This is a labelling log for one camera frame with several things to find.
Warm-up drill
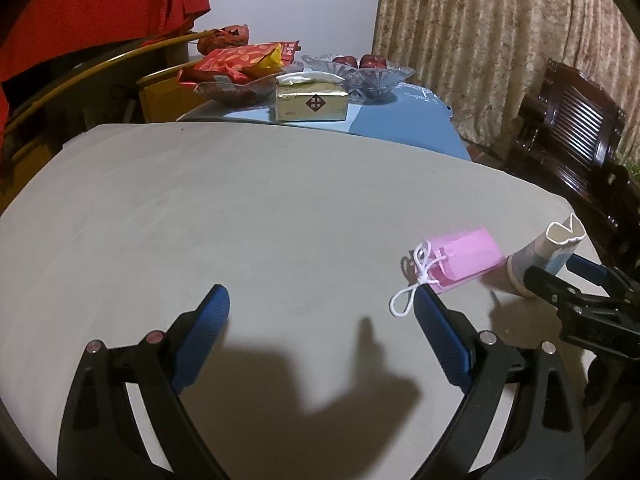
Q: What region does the clear glass fruit bowl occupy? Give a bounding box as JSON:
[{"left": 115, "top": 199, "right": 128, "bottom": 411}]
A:
[{"left": 301, "top": 53, "right": 417, "bottom": 105}]

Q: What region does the red hanging cloth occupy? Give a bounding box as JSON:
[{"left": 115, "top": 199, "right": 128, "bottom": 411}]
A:
[{"left": 0, "top": 0, "right": 212, "bottom": 111}]

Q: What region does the clear glass snack plate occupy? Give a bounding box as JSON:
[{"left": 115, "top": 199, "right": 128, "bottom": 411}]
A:
[{"left": 192, "top": 74, "right": 281, "bottom": 107}]

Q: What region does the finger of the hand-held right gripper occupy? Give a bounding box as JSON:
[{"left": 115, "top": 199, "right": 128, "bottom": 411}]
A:
[
  {"left": 569, "top": 254, "right": 640, "bottom": 297},
  {"left": 524, "top": 266, "right": 583, "bottom": 307}
]

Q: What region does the white paper cup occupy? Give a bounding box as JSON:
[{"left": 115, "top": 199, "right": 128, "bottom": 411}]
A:
[{"left": 505, "top": 214, "right": 586, "bottom": 298}]

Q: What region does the dark wooden armchair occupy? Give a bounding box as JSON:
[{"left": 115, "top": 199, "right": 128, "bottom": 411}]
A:
[{"left": 502, "top": 57, "right": 632, "bottom": 241}]

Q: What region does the beige patterned curtain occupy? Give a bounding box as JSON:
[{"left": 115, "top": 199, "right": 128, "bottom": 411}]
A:
[{"left": 372, "top": 0, "right": 640, "bottom": 161}]

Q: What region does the gold tissue box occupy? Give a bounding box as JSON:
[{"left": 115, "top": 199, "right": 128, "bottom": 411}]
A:
[{"left": 275, "top": 72, "right": 349, "bottom": 123}]

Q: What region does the red spotted snack bag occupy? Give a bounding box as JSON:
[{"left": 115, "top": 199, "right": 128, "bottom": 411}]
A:
[{"left": 177, "top": 41, "right": 301, "bottom": 85}]

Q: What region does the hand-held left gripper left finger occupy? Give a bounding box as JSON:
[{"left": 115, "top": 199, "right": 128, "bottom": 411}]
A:
[{"left": 57, "top": 284, "right": 233, "bottom": 480}]

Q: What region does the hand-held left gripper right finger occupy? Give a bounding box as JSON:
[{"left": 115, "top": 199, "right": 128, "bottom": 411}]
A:
[{"left": 412, "top": 287, "right": 586, "bottom": 480}]

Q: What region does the pink face mask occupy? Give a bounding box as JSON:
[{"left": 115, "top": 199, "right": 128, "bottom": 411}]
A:
[{"left": 390, "top": 227, "right": 506, "bottom": 318}]

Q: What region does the light wooden chair frame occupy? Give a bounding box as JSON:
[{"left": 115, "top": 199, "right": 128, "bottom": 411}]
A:
[{"left": 0, "top": 32, "right": 201, "bottom": 136}]

